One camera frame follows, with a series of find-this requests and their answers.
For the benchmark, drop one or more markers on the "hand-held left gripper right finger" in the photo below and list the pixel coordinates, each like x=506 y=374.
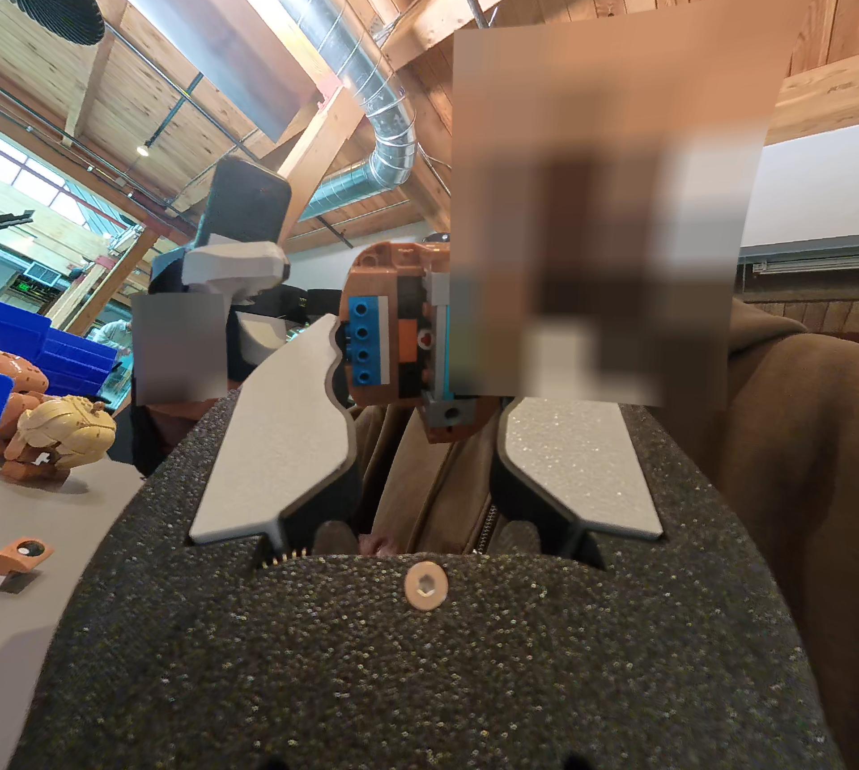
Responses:
x=584 y=461

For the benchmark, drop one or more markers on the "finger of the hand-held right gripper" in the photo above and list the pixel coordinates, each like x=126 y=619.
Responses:
x=262 y=341

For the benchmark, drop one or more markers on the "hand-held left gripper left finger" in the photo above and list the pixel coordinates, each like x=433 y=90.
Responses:
x=275 y=441

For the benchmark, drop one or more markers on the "brown lego head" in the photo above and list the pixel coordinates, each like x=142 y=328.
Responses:
x=396 y=341

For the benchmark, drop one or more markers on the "brown lego body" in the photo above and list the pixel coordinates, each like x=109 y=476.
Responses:
x=60 y=428

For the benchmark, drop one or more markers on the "brown lego eye piece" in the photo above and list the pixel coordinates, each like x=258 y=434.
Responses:
x=27 y=552

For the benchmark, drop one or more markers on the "person's left hand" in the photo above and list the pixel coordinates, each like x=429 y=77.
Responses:
x=382 y=545

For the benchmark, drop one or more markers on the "wooden beam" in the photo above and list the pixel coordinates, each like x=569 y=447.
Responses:
x=322 y=153

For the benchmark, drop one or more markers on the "person's brown zip jacket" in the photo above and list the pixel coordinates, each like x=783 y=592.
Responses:
x=792 y=448

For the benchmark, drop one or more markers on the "large silver air duct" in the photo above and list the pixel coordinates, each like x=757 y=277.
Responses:
x=376 y=112

